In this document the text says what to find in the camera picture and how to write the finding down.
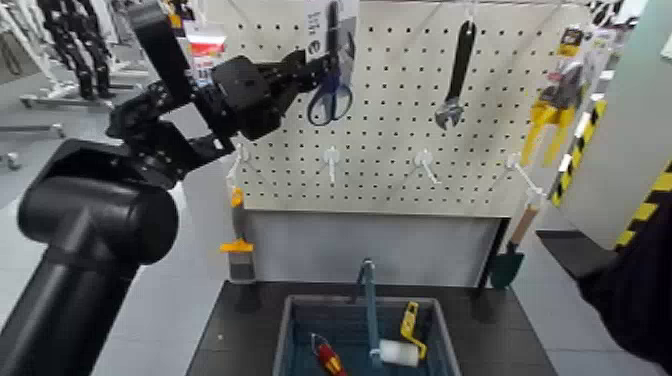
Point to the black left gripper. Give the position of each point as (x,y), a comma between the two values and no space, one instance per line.
(262,100)

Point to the blue scissors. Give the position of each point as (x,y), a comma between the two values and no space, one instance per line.
(334,26)

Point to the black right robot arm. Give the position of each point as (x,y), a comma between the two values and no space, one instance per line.
(640,294)

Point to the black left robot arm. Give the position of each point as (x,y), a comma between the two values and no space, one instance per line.
(94,220)

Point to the grey teal plastic crate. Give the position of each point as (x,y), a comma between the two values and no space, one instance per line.
(283,341)

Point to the clear empty hook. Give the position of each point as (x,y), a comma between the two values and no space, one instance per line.
(423,157)
(332,156)

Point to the beige pegboard panel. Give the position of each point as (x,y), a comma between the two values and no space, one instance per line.
(388,131)

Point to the red white sealant tube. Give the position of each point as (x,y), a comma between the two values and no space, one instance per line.
(206,50)

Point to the clear paintbrush hook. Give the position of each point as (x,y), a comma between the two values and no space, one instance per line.
(239,157)

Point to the black adjustable wrench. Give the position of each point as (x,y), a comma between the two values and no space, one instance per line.
(462,58)

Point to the orange grey paintbrush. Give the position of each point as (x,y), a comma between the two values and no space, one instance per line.
(239,220)

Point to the clear wrench hook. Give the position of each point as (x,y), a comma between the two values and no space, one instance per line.
(469,13)

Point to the grey backing panel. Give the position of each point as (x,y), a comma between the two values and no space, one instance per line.
(367,246)

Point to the clear trowel hook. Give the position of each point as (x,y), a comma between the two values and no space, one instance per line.
(517,168)

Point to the black background robot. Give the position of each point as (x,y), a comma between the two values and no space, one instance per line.
(71,47)

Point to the clear packaged tool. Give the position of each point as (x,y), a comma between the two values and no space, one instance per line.
(598,58)

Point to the grey pillar with hazard stripes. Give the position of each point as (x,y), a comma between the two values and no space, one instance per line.
(630,105)

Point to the white metal stand frame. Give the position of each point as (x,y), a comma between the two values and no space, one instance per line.
(31,47)

